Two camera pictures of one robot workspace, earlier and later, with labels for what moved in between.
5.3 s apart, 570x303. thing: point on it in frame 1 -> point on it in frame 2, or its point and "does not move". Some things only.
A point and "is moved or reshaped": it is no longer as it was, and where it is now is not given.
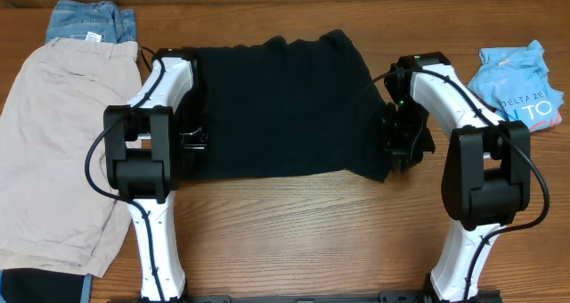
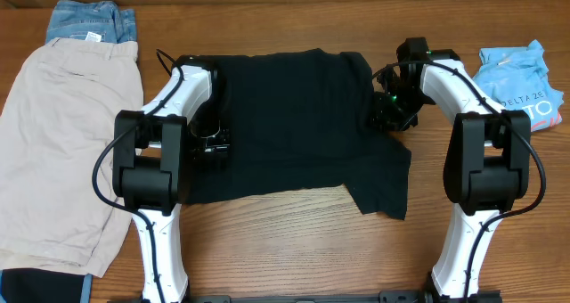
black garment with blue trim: (36, 285) does not move
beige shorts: (51, 212) does not move
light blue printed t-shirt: (514, 82) does not move
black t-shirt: (281, 106) is moved or reshaped
